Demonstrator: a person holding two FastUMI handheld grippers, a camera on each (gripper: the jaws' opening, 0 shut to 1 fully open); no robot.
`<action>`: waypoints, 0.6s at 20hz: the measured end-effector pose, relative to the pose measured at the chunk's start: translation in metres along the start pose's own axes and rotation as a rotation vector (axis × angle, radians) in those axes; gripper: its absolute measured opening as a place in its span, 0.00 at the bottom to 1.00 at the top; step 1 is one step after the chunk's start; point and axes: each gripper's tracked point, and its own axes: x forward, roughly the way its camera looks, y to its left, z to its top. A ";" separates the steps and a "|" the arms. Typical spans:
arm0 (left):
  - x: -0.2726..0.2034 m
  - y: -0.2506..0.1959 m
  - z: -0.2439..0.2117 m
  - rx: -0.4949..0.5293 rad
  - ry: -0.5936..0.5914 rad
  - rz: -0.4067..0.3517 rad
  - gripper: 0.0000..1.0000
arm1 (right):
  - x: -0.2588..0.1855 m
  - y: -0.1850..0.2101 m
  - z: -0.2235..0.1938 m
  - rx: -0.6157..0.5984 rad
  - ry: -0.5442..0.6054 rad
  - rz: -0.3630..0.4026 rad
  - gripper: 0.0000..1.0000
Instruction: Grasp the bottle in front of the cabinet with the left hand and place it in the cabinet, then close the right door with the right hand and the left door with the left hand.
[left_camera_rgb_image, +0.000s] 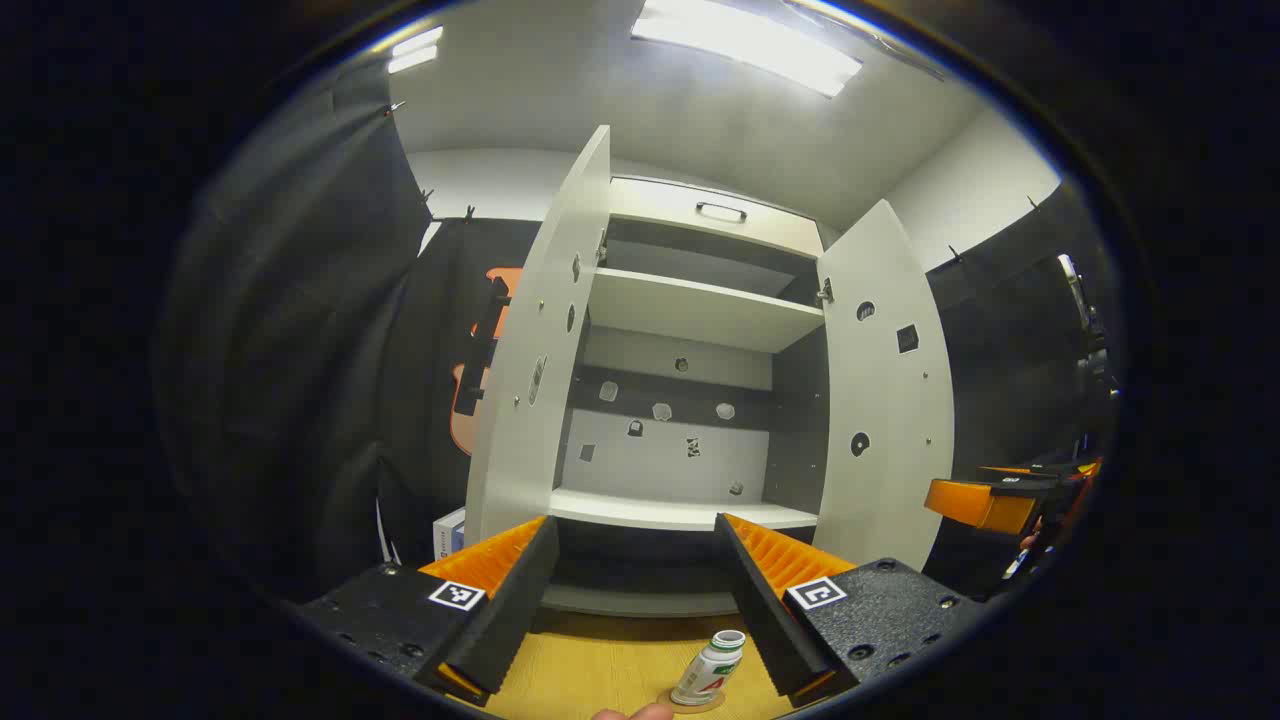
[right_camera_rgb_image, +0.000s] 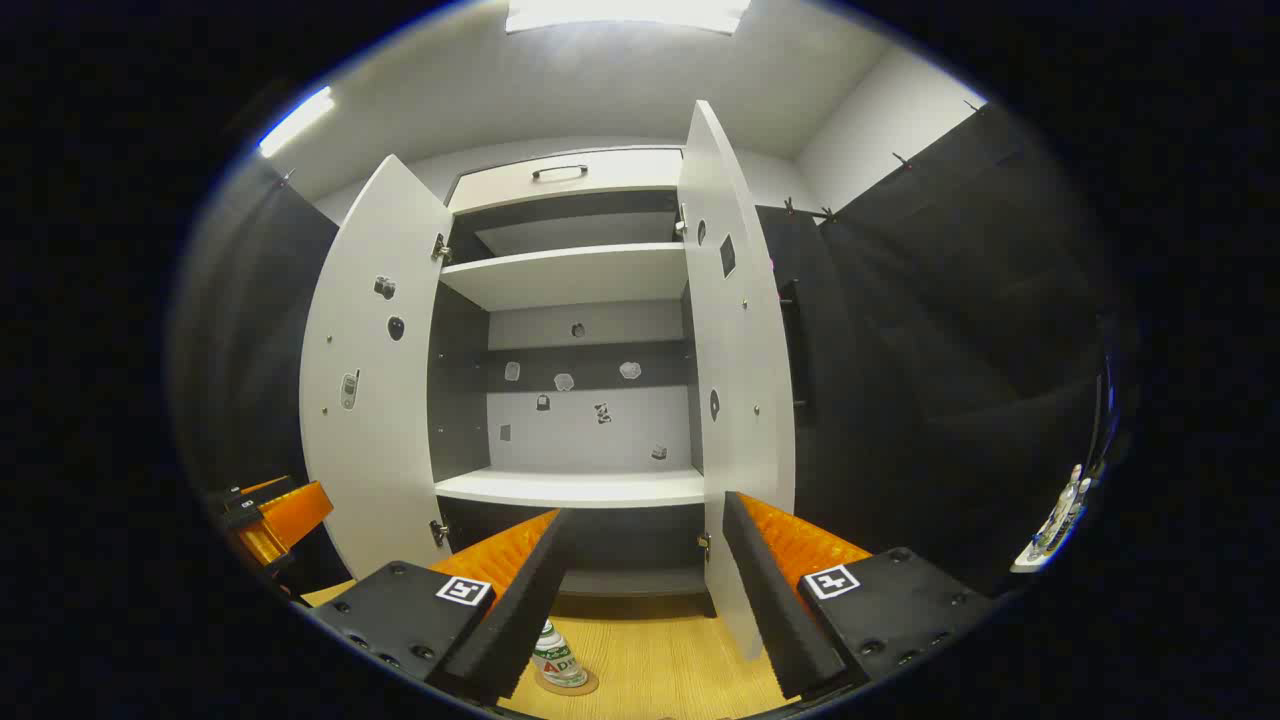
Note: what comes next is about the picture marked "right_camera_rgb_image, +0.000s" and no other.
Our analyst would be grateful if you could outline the narrow ceiling light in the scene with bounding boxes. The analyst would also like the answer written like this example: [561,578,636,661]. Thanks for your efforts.
[258,86,336,159]

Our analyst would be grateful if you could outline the white drink bottle green cap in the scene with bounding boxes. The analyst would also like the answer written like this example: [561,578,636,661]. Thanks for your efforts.
[532,618,589,689]

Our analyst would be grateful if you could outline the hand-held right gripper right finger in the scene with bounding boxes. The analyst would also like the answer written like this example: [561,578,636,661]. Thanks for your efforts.
[722,492,999,701]

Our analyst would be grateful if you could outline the white cabinet door black handle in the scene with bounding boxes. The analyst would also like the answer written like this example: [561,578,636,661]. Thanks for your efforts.
[678,100,798,663]

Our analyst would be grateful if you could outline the white cabinet shelf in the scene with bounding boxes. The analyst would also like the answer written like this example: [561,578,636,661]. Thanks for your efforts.
[435,467,707,509]
[475,212,683,258]
[440,243,689,312]

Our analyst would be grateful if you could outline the white cabinet door phone sticker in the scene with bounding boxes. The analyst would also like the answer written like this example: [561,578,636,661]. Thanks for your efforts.
[300,153,456,581]

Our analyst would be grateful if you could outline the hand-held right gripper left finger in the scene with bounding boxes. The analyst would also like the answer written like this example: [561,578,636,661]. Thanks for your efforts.
[310,508,576,706]

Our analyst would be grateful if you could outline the round brown coaster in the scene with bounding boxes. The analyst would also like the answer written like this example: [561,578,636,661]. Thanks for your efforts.
[533,668,599,697]

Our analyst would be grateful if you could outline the white cabinet drawer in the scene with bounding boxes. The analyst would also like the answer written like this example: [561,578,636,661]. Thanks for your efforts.
[447,147,684,214]

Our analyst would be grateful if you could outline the white and grey cabinet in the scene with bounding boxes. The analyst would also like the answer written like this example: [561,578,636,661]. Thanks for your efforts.
[300,100,801,666]

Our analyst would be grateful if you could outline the large ceiling light panel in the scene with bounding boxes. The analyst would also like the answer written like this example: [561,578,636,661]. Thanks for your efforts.
[505,0,751,36]

